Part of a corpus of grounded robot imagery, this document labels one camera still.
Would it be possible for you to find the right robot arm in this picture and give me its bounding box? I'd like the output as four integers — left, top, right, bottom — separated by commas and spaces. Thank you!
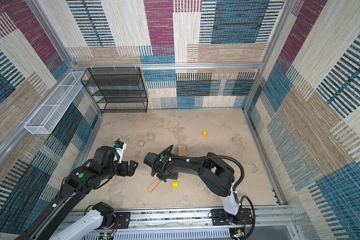
144, 150, 245, 224

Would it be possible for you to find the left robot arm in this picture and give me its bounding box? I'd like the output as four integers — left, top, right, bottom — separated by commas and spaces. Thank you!
17, 146, 138, 240

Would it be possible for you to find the yellow cylinder block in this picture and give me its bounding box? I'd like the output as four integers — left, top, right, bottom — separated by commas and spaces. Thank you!
172, 181, 179, 189

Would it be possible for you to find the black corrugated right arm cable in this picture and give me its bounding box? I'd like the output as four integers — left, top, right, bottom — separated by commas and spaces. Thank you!
150, 144, 256, 240

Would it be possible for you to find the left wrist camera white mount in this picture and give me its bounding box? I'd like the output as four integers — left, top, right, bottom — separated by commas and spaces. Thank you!
114, 139, 127, 164

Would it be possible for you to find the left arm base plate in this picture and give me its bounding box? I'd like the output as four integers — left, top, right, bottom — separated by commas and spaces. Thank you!
111, 212, 131, 230

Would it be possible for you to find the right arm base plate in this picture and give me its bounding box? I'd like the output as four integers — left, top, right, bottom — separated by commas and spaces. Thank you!
211, 207, 254, 226

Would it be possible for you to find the black wire mesh shelf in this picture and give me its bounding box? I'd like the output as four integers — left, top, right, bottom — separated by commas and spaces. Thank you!
81, 67, 148, 114

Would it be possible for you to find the white wire mesh basket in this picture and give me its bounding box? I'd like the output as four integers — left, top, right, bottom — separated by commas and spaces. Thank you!
24, 72, 84, 135

